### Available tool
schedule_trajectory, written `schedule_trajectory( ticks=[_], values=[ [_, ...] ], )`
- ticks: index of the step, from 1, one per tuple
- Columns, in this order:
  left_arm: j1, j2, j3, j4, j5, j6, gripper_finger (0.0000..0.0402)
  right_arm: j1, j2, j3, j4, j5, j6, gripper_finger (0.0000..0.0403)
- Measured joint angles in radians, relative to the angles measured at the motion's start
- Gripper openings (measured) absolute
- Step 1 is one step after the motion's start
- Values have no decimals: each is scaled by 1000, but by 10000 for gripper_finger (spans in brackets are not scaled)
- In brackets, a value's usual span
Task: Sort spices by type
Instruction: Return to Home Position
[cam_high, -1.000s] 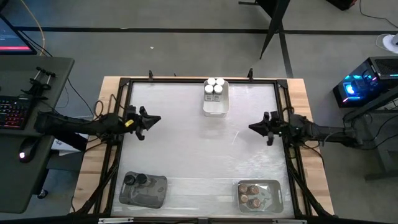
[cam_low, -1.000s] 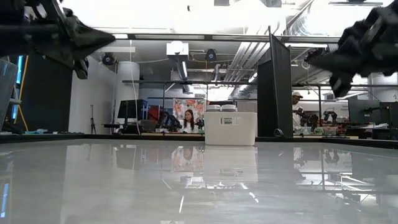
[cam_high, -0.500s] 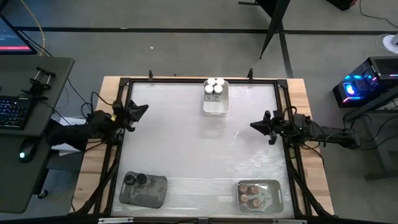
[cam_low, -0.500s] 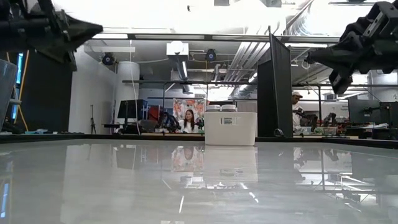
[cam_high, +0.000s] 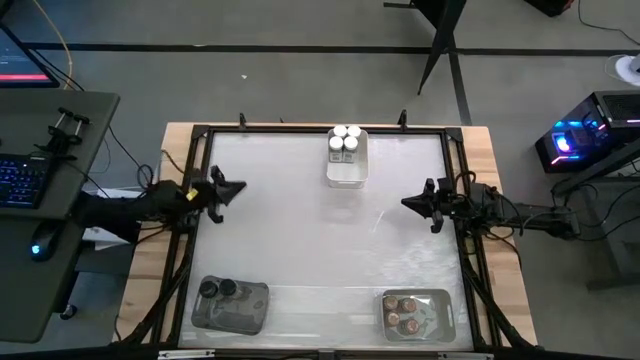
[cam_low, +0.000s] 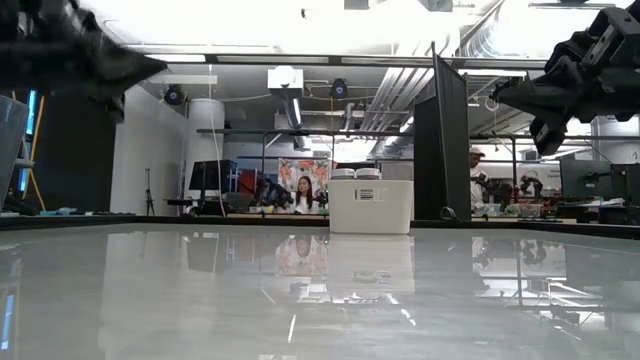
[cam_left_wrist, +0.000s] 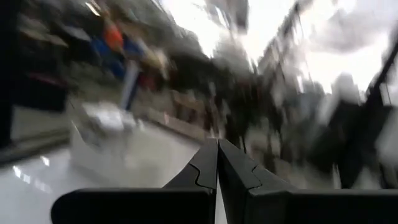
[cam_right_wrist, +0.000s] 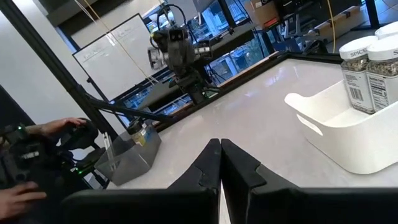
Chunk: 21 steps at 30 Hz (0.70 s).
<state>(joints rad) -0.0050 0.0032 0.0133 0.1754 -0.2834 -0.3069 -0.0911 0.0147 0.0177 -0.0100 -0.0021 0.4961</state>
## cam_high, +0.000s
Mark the computer case with coloured lights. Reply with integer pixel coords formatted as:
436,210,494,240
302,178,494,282
534,89,640,175

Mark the black and red object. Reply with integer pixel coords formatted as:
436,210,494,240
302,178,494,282
523,0,576,18

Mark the backlit black keyboard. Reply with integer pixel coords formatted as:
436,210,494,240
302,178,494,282
0,152,53,210

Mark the computer monitor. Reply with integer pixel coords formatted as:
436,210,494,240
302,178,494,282
0,22,61,90

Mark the dark grey desk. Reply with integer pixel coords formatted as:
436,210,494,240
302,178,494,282
0,89,122,344

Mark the dark grey storage bin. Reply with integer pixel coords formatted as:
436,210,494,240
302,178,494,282
190,281,271,337

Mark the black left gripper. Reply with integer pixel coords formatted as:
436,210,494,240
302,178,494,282
192,164,248,225

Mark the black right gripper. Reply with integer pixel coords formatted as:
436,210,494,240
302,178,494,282
400,176,472,235

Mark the light grey storage bin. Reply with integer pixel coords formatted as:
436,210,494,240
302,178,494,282
380,288,457,344

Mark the black desk cable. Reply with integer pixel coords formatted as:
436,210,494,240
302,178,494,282
102,124,155,194

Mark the black floor cable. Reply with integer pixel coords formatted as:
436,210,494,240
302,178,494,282
577,0,640,47

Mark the silver metal bracket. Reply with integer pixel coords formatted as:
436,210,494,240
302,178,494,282
157,348,217,360
438,351,495,360

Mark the black computer mouse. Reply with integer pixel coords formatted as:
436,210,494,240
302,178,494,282
29,223,62,263

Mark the yellow hanging cable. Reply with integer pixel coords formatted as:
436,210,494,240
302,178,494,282
32,0,75,90

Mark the black aluminium table frame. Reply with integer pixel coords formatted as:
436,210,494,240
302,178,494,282
115,109,540,360

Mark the black clamp tool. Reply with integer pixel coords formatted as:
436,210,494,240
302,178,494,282
33,106,95,162

